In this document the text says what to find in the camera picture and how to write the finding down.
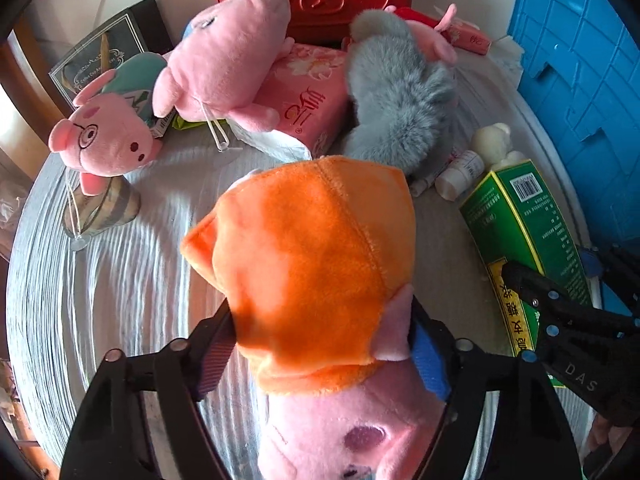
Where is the green packet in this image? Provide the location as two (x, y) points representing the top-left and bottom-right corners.
(171, 114), (207, 132)

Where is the pink slim box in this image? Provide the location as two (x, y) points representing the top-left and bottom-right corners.
(446, 16), (494, 57)

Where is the cream small plush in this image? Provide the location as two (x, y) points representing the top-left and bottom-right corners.
(471, 122), (527, 172)

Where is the dark gift bag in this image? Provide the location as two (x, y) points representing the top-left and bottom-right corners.
(48, 0), (173, 116)

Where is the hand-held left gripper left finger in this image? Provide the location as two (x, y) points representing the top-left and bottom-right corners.
(59, 302), (237, 480)

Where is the pink tissue packet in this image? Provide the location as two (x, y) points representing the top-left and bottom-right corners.
(227, 42), (351, 162)

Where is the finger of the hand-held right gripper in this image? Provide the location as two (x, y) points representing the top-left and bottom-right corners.
(500, 259), (640, 358)
(575, 244), (640, 316)

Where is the grey furry plush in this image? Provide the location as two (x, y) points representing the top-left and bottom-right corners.
(342, 9), (458, 178)

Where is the green medicine box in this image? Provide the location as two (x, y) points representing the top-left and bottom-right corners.
(459, 159), (601, 391)

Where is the pig plush orange dress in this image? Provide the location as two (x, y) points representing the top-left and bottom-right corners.
(180, 155), (451, 480)

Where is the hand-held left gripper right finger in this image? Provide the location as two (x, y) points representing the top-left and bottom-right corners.
(406, 296), (587, 480)

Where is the pig plush teal dress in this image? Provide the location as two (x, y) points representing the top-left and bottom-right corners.
(48, 52), (170, 197)

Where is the wooden chair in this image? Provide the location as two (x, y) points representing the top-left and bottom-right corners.
(7, 15), (76, 121)

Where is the pig plush blue dress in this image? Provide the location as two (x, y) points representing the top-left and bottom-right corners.
(151, 0), (296, 133)

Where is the blue plastic container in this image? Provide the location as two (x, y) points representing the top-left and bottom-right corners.
(507, 0), (640, 246)

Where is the small white tube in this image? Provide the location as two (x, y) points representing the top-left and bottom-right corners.
(410, 175), (441, 198)

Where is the small white bottle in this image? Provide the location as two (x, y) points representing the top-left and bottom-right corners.
(434, 150), (486, 202)

